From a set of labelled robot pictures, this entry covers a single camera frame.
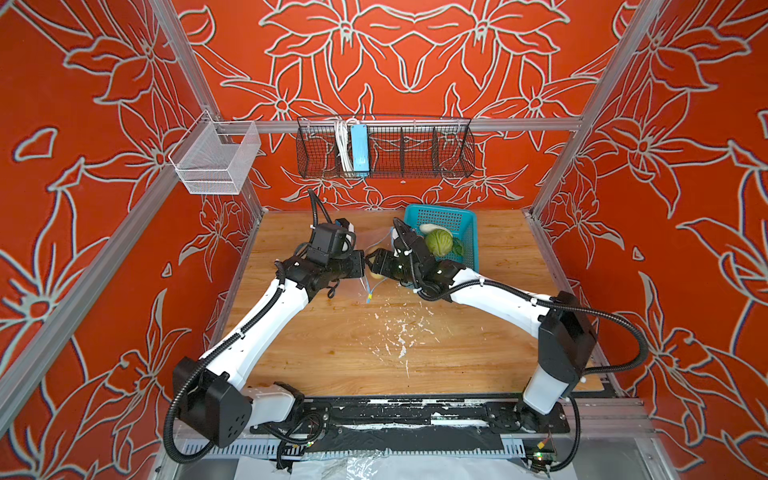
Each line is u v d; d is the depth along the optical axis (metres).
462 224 1.09
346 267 0.66
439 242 1.00
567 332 0.44
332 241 0.58
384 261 0.71
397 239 0.64
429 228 1.10
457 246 1.04
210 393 0.38
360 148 0.89
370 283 0.77
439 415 0.74
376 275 0.75
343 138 0.88
